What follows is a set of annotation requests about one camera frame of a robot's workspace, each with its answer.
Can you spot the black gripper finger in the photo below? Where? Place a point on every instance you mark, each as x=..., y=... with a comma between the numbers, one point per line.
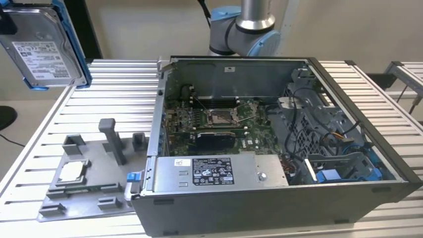
x=6, y=22

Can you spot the silver hard disk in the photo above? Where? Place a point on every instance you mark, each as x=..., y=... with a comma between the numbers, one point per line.
x=38, y=49

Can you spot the blue disk carrier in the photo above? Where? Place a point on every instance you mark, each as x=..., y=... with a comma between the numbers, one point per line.
x=73, y=49

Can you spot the grey parts rack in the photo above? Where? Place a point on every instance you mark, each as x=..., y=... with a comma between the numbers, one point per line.
x=94, y=171

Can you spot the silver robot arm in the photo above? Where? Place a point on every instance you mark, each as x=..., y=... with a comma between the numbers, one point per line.
x=250, y=15

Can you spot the grey metal disk bay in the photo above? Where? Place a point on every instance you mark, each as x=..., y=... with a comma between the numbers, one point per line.
x=306, y=129

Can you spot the black round chair base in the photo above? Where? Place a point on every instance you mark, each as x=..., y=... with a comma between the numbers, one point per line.
x=6, y=117

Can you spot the silver CPU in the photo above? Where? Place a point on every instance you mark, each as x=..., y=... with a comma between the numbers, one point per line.
x=73, y=171

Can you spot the thin locking lever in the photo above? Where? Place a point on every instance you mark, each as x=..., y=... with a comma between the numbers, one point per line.
x=201, y=104

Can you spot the black RAM slot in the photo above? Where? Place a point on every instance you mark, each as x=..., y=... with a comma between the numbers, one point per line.
x=217, y=127
x=214, y=100

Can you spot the blue case latch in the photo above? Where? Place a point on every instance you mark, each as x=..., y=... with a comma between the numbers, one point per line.
x=132, y=178

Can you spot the CPU socket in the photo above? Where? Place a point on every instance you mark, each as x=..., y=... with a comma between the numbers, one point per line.
x=220, y=117

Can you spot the black graphics card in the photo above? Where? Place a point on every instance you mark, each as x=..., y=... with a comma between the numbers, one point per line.
x=214, y=140

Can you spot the green motherboard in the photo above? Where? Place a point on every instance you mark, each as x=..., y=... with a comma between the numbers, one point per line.
x=257, y=138

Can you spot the silver power supply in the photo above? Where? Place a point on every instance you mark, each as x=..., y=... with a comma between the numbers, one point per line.
x=244, y=173

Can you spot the open black PC case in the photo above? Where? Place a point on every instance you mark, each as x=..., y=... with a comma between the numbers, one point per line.
x=264, y=210

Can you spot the blue plastic connector block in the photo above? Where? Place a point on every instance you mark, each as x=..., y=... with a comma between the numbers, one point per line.
x=328, y=175

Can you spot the metal slat side table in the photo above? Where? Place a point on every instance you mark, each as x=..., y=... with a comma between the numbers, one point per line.
x=407, y=72

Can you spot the black vertical post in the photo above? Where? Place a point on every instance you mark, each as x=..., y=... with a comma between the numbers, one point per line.
x=89, y=24

